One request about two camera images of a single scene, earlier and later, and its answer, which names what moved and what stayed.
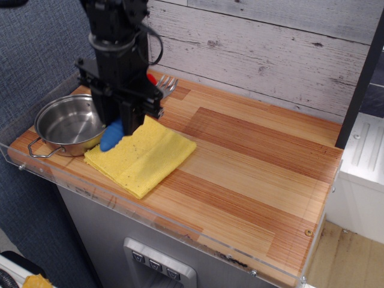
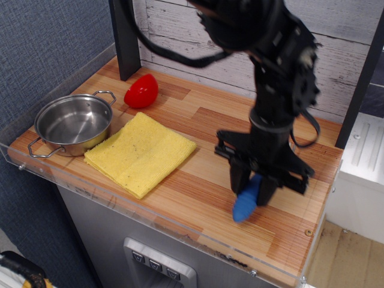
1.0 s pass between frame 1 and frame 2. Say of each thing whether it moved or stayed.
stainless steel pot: stayed
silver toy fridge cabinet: stayed
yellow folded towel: stayed
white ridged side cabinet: stayed
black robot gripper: moved
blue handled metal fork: moved
